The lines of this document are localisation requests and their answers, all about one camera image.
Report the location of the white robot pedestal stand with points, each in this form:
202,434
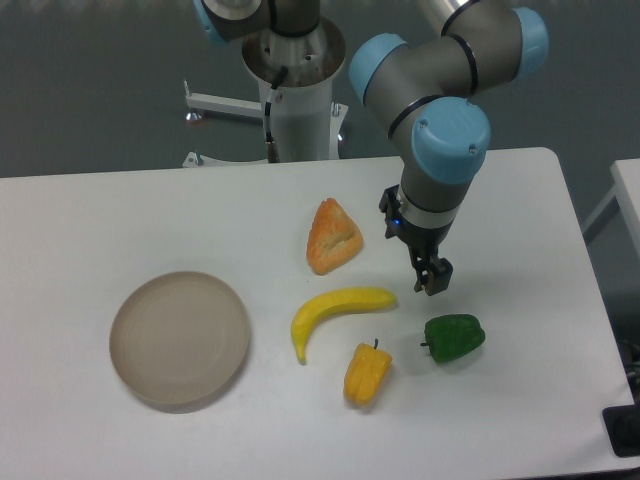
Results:
300,119

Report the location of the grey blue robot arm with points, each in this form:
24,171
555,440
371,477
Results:
420,96

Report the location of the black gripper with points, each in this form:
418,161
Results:
422,232

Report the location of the green bell pepper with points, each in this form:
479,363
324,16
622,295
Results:
452,336

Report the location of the white side table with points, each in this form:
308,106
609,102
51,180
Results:
622,197

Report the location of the orange triangular bread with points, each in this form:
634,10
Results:
334,238

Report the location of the black clamp at table edge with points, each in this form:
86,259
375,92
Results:
622,425

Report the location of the yellow banana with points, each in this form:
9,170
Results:
335,302

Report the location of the beige round plate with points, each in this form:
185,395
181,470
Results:
179,340

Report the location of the yellow bell pepper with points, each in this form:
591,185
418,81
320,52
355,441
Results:
365,373

